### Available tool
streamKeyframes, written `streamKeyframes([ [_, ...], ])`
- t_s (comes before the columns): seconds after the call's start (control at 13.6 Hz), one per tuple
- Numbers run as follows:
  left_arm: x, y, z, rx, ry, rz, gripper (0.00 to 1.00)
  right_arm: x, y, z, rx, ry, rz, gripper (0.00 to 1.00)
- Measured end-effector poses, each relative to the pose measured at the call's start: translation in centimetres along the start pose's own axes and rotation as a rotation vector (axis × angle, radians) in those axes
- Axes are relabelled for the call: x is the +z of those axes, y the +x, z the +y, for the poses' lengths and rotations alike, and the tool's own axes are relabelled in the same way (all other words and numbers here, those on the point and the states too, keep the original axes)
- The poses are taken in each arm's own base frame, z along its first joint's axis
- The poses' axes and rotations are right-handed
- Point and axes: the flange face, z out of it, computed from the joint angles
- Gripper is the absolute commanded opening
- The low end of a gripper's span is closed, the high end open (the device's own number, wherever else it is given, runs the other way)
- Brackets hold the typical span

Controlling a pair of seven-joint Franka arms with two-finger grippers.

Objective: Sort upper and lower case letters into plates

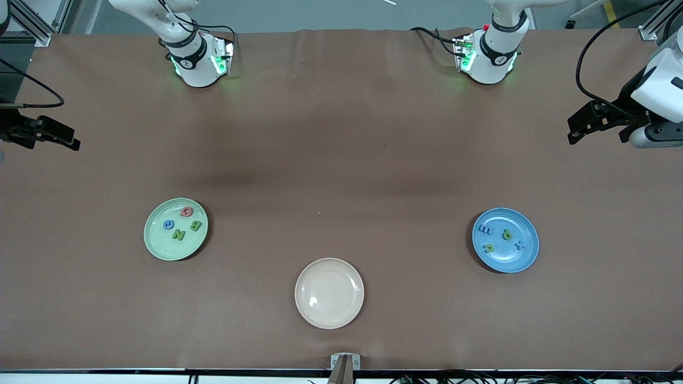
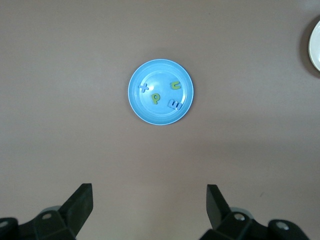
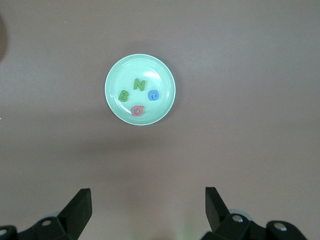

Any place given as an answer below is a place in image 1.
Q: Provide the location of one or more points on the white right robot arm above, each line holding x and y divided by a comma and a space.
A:
197, 64

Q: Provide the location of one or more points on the green letter p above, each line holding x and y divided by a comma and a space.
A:
507, 235

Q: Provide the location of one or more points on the white stand leg black caster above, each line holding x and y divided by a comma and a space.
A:
571, 24

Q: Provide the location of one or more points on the left arm base connector plate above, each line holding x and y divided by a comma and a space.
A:
460, 48

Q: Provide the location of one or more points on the blue letter C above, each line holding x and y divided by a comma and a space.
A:
165, 225

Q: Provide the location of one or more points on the red letter Q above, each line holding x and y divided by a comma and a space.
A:
182, 212

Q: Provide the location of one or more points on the aluminium frame profile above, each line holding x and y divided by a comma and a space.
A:
648, 33
40, 37

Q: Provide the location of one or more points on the blue letter x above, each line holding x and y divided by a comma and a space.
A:
519, 245

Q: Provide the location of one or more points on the green letter B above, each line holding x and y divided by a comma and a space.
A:
196, 225

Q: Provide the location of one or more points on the right arm base connector plate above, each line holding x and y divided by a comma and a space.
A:
227, 53

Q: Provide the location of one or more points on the blue plate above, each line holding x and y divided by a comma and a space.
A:
507, 261

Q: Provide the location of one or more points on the green plate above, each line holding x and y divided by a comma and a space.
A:
160, 242

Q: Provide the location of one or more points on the brown table mat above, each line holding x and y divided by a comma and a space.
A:
341, 133

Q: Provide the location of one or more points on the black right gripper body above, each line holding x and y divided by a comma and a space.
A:
12, 129

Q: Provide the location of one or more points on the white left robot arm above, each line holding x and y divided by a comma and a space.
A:
496, 58

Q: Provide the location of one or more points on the green letter N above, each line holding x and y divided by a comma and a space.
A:
179, 234

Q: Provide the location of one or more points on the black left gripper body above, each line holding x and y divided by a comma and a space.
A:
625, 103

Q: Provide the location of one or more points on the beige plate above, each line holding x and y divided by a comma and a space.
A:
329, 293

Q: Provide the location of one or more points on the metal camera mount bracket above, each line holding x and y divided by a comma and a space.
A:
345, 362

